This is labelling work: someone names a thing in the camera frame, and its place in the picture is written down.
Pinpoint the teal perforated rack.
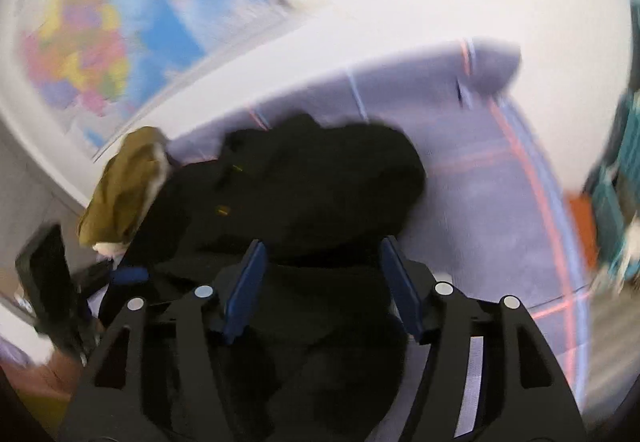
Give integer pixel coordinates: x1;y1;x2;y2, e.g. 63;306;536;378
585;86;640;293

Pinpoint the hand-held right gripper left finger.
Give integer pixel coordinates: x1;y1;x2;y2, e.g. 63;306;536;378
57;239;281;442

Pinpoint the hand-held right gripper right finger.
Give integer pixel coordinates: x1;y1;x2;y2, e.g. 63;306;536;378
378;236;588;442

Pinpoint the mustard jacket with cream lining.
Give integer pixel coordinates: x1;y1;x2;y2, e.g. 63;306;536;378
77;126;173;257

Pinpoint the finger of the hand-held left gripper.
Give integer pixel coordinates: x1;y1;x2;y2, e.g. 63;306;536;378
107;267;151;287

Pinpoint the person's left forearm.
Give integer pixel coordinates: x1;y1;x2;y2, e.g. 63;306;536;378
0;352;86;423

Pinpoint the black garment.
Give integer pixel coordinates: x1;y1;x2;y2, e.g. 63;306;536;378
97;114;428;442

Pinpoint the orange object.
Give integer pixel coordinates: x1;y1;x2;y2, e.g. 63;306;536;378
567;194;601;273

